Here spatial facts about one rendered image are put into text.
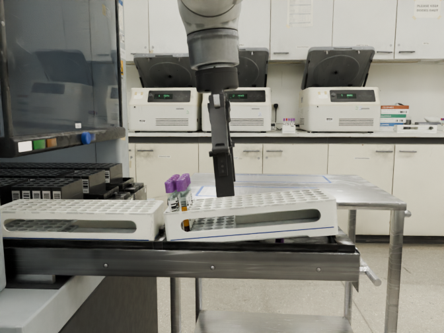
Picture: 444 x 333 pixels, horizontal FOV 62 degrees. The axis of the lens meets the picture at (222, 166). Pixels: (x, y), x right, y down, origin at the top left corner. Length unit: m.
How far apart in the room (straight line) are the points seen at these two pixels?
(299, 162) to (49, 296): 2.52
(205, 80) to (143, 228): 0.27
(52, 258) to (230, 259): 0.31
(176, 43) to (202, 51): 2.71
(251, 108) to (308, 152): 0.57
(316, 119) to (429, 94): 1.33
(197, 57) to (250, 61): 2.62
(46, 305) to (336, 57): 2.96
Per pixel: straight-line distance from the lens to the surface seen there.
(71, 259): 0.71
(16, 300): 0.72
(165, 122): 3.02
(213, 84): 0.64
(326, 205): 0.65
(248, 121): 2.98
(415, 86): 3.95
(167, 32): 3.38
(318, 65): 3.35
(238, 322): 1.49
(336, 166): 3.08
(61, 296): 0.74
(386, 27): 3.54
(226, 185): 0.61
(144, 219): 0.67
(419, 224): 3.40
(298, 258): 0.65
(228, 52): 0.64
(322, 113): 3.04
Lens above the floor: 1.03
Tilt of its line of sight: 8 degrees down
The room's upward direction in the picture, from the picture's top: straight up
